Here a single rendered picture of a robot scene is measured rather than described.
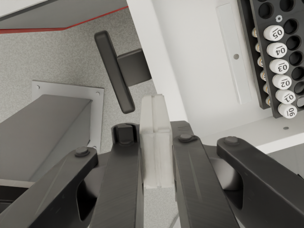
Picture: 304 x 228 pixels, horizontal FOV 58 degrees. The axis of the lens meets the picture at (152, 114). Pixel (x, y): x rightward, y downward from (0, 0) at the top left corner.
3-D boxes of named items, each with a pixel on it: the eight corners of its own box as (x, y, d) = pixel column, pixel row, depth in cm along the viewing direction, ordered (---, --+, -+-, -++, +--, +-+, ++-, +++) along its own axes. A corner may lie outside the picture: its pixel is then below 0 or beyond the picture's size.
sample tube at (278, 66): (253, 56, 28) (273, 62, 23) (265, 52, 27) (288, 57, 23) (256, 68, 28) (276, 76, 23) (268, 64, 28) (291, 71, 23)
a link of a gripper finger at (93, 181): (143, 198, 11) (71, 202, 11) (144, 146, 16) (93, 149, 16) (140, 165, 11) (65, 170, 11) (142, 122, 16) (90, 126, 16)
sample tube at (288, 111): (264, 106, 29) (285, 120, 25) (262, 95, 29) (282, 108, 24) (275, 102, 29) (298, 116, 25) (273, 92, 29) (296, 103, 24)
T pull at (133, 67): (124, 112, 26) (123, 116, 24) (94, 33, 24) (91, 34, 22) (160, 100, 25) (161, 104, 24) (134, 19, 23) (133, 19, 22)
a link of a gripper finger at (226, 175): (175, 162, 11) (250, 158, 11) (167, 120, 16) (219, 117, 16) (177, 195, 11) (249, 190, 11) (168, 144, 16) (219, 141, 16)
